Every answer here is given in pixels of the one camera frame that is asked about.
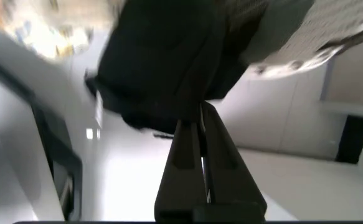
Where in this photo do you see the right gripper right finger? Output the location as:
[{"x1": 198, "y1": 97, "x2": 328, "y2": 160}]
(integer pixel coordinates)
[{"x1": 199, "y1": 101, "x2": 268, "y2": 223}]

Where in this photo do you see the white laundry basket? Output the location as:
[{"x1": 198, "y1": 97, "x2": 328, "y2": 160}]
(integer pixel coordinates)
[{"x1": 227, "y1": 0, "x2": 363, "y2": 80}]

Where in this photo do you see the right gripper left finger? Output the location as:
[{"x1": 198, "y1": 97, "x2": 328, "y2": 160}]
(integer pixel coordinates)
[{"x1": 154, "y1": 119, "x2": 207, "y2": 223}]

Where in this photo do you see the black garment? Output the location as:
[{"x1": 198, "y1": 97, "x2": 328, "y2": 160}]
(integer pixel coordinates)
[{"x1": 84, "y1": 0, "x2": 271, "y2": 140}]

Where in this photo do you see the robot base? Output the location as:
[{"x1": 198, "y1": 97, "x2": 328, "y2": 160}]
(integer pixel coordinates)
[{"x1": 0, "y1": 52, "x2": 84, "y2": 224}]

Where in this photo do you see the cream printed garment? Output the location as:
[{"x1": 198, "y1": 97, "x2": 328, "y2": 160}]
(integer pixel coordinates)
[{"x1": 0, "y1": 0, "x2": 129, "y2": 62}]

